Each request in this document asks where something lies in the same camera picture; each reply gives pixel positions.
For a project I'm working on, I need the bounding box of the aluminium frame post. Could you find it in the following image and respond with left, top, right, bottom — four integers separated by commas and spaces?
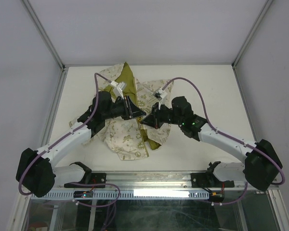
20, 0, 68, 70
232, 0, 275, 69

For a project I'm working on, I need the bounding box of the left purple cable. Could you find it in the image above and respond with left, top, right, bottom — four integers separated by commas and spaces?
18, 73, 121, 231

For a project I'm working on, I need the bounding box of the cream green printed jacket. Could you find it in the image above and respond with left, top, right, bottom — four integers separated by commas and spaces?
82, 63, 173, 160

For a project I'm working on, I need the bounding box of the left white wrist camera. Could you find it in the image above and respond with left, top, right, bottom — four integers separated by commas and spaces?
110, 81, 127, 99

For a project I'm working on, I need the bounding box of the left aluminium frame post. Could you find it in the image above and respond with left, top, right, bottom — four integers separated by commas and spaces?
20, 0, 68, 70

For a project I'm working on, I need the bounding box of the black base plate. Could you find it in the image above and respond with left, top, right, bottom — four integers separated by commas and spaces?
190, 172, 235, 188
64, 172, 107, 188

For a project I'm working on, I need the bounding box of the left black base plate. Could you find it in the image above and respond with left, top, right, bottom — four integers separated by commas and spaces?
64, 172, 107, 188

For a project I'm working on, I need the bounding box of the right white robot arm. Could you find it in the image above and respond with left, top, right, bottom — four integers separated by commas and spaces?
141, 96, 283, 191

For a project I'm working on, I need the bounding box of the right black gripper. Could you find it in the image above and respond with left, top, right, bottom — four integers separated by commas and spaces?
140, 102, 183, 129

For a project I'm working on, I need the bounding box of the slotted grey cable duct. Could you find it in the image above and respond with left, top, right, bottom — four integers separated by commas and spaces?
31, 189, 210, 200

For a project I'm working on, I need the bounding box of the purple cable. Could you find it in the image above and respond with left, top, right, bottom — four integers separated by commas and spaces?
18, 73, 121, 231
162, 77, 287, 206

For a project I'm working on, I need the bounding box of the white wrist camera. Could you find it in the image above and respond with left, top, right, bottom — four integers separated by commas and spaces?
110, 81, 127, 99
153, 88, 168, 109

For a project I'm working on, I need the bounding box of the aluminium mounting rail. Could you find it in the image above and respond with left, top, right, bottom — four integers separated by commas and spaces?
21, 169, 280, 193

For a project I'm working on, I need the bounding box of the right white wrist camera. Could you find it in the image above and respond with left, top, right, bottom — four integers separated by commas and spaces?
153, 88, 168, 109

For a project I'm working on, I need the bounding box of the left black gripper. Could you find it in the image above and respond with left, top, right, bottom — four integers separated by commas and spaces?
103, 95, 146, 121

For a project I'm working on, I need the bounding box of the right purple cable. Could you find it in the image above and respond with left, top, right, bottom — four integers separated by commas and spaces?
162, 77, 287, 206

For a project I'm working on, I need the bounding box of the right aluminium frame post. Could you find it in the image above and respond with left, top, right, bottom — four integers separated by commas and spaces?
232, 0, 275, 69

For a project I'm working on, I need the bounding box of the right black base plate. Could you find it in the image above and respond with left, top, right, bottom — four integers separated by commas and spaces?
190, 172, 235, 188

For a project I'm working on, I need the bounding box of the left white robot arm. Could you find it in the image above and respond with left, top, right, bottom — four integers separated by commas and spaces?
16, 91, 146, 197

